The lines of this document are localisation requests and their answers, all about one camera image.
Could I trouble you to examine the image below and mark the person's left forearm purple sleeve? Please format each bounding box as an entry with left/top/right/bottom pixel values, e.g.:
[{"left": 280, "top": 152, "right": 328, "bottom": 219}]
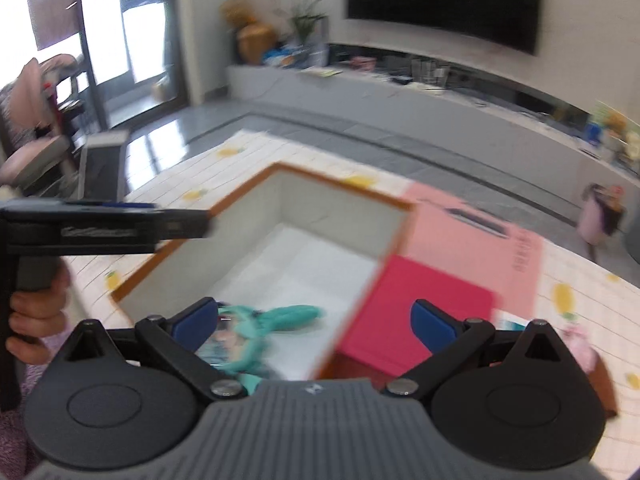
[{"left": 0, "top": 332, "right": 68, "bottom": 480}]

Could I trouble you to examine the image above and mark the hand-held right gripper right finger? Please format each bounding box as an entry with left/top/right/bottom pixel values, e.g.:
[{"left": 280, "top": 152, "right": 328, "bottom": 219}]
[{"left": 382, "top": 299, "right": 593, "bottom": 403}]

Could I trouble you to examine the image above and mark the black framed glass door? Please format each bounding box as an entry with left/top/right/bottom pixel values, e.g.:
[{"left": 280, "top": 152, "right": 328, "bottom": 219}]
[{"left": 0, "top": 0, "right": 192, "bottom": 128}]

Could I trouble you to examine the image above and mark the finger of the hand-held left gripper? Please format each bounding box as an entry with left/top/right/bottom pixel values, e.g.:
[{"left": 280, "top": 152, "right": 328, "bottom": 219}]
[{"left": 155, "top": 208, "right": 212, "bottom": 241}]

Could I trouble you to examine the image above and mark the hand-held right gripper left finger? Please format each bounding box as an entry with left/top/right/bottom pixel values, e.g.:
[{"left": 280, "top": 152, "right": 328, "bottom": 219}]
[{"left": 47, "top": 297, "right": 248, "bottom": 402}]

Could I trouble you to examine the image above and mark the pink chair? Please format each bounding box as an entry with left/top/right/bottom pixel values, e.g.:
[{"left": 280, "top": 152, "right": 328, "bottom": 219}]
[{"left": 0, "top": 54, "right": 87, "bottom": 188}]

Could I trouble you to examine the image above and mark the green potted plant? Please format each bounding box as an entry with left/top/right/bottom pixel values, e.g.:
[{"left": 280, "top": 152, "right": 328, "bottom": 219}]
[{"left": 287, "top": 0, "right": 336, "bottom": 47}]

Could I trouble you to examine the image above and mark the teddy bear gift bouquet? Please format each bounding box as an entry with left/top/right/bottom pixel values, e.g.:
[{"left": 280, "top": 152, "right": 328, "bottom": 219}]
[{"left": 585, "top": 102, "right": 640, "bottom": 171}]

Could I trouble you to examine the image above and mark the lemon print checked tablecloth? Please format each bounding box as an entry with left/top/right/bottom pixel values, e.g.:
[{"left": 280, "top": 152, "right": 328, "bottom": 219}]
[{"left": 65, "top": 130, "right": 640, "bottom": 480}]

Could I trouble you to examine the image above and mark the grey floor appliance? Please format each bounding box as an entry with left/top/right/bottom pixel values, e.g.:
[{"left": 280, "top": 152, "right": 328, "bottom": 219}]
[{"left": 77, "top": 130, "right": 131, "bottom": 202}]

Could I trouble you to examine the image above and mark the teal haired plush doll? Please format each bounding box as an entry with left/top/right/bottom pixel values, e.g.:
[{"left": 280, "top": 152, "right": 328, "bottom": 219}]
[{"left": 197, "top": 304, "right": 326, "bottom": 392}]

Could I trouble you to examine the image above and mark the red storage box white inside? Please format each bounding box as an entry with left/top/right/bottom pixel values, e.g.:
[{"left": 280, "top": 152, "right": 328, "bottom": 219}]
[{"left": 110, "top": 161, "right": 503, "bottom": 382}]

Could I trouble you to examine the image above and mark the person's left hand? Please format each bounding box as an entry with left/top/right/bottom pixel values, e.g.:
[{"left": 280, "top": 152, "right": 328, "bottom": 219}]
[{"left": 6, "top": 262, "right": 72, "bottom": 364}]

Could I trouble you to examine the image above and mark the yellow brown plush bag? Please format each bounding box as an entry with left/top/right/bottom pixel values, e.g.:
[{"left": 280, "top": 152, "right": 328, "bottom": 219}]
[{"left": 220, "top": 0, "right": 279, "bottom": 66}]

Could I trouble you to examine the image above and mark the black wall television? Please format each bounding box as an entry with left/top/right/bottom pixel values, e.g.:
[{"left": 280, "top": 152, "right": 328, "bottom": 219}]
[{"left": 346, "top": 0, "right": 543, "bottom": 56}]

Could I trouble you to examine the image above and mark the blue snack packet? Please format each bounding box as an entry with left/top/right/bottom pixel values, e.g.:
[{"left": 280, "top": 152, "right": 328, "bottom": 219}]
[{"left": 262, "top": 45, "right": 307, "bottom": 68}]

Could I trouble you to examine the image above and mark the grey television cabinet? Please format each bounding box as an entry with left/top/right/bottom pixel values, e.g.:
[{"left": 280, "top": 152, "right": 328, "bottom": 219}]
[{"left": 225, "top": 42, "right": 640, "bottom": 206}]

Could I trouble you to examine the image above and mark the pink plush toy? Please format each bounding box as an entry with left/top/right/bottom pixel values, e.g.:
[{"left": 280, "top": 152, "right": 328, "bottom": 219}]
[{"left": 560, "top": 324, "right": 601, "bottom": 376}]

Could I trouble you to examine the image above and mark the pink and black bin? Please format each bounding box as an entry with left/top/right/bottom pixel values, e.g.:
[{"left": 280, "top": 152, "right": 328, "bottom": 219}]
[{"left": 575, "top": 182, "right": 628, "bottom": 262}]

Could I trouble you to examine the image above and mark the pink table mat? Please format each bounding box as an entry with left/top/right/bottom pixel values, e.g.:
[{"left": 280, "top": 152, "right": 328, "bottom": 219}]
[{"left": 405, "top": 182, "right": 546, "bottom": 317}]

